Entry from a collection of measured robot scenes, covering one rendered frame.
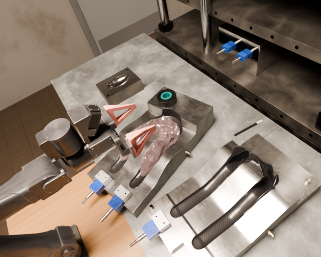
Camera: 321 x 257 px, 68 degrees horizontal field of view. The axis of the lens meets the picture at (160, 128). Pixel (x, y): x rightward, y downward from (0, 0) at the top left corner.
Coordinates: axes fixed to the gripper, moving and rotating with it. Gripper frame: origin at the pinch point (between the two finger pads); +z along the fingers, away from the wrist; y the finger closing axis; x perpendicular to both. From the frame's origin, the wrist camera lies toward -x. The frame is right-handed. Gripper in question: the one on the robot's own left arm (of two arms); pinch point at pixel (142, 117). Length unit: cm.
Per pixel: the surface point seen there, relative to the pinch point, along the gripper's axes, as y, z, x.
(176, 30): 91, 71, 40
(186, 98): 22.9, 28.1, 28.3
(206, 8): 55, 67, 14
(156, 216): -10.7, -9.2, 29.4
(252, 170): -18.3, 22.0, 25.8
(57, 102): 200, -26, 120
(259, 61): 21, 70, 31
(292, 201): -31.4, 22.8, 25.9
